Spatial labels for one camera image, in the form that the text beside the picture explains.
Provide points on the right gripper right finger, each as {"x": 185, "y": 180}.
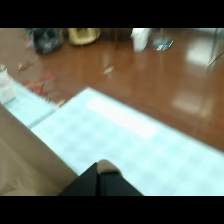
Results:
{"x": 117, "y": 186}

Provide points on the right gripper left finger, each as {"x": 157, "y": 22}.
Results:
{"x": 86, "y": 184}

